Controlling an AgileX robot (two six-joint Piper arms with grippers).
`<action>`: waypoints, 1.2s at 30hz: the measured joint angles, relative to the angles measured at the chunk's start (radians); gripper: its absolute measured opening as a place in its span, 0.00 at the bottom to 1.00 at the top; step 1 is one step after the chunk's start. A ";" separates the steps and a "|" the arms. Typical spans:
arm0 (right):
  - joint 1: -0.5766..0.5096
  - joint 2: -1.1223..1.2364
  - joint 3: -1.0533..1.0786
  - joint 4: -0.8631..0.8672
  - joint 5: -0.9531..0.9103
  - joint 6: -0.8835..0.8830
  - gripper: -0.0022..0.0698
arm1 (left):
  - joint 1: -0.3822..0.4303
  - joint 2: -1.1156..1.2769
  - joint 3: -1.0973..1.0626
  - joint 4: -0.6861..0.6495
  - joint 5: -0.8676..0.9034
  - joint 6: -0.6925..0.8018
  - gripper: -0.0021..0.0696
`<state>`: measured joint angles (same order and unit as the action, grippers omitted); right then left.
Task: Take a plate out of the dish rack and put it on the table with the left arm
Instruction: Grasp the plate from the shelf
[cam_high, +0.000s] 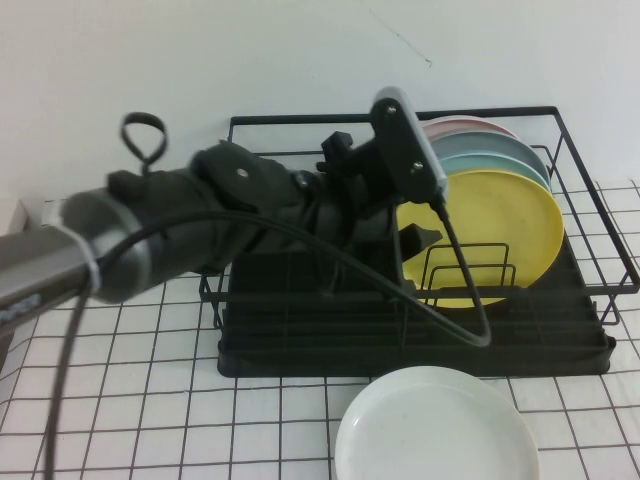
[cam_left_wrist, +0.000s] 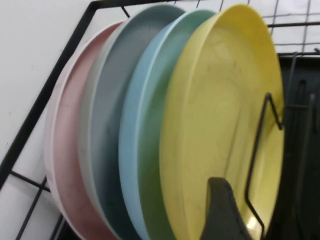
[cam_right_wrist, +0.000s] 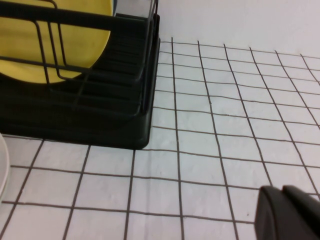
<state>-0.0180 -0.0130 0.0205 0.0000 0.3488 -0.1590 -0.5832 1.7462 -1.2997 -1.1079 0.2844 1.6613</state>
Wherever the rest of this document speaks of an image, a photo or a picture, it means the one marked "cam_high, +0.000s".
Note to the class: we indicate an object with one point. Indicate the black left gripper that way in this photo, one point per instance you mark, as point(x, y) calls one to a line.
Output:
point(360, 200)

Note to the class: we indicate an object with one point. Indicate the yellow round plate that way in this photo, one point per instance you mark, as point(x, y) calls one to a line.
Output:
point(500, 215)

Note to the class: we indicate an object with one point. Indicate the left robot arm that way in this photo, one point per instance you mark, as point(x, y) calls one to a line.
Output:
point(165, 200)

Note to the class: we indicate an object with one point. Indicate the light blue round plate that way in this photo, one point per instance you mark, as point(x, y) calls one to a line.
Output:
point(500, 162)

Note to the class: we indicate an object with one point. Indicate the grey round plate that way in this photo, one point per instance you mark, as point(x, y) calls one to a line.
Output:
point(480, 141)

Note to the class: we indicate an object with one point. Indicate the pink round plate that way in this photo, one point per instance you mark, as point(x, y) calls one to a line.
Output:
point(450, 123)

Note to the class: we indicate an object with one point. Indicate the white round plate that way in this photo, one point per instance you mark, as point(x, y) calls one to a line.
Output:
point(435, 430)

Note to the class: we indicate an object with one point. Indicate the black plastic drip tray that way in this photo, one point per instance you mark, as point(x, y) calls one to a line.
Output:
point(300, 360)

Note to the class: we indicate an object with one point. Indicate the beige box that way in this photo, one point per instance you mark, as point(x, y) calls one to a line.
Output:
point(12, 212)

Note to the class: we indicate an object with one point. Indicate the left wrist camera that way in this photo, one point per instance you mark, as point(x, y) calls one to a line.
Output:
point(405, 145)

